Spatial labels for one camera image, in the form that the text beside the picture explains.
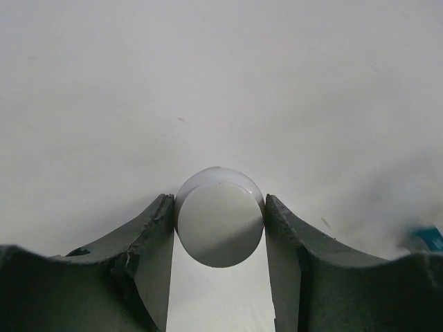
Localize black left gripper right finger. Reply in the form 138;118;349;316
264;195;442;331

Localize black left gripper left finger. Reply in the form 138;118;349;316
1;194;174;331

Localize weekly pill organizer strip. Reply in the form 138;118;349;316
403;226;442;252

